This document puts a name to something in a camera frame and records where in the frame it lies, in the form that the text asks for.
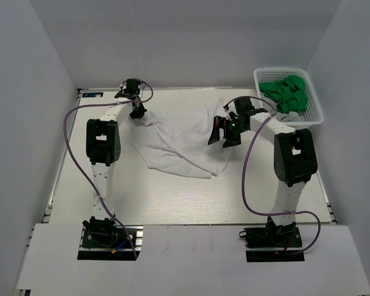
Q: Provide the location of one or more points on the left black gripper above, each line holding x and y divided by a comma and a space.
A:
139, 113

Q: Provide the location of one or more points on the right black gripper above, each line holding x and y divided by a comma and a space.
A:
219, 123

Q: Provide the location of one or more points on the white t shirt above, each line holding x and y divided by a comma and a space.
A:
177, 142

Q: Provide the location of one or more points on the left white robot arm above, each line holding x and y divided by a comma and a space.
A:
103, 146

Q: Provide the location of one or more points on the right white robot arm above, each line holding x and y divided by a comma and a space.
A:
294, 157

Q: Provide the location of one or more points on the blue label sticker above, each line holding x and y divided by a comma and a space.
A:
92, 94

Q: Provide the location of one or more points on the grey t shirt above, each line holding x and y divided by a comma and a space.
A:
289, 117

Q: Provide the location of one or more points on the white plastic basket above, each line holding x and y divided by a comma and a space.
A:
313, 114

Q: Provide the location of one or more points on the green t shirt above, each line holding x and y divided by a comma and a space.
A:
288, 94

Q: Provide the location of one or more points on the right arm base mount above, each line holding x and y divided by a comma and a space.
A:
272, 243

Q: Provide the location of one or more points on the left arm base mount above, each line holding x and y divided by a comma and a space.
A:
104, 240

